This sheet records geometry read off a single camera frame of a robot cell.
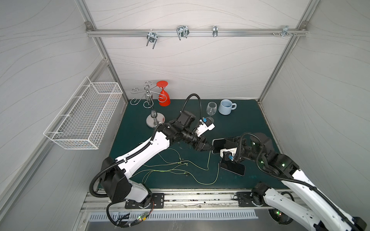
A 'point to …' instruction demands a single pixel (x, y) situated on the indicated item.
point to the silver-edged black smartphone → (218, 144)
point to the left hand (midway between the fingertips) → (208, 147)
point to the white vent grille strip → (102, 217)
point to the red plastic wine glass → (164, 99)
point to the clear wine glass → (211, 110)
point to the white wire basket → (82, 123)
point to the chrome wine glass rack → (153, 120)
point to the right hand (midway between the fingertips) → (228, 139)
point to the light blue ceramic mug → (226, 106)
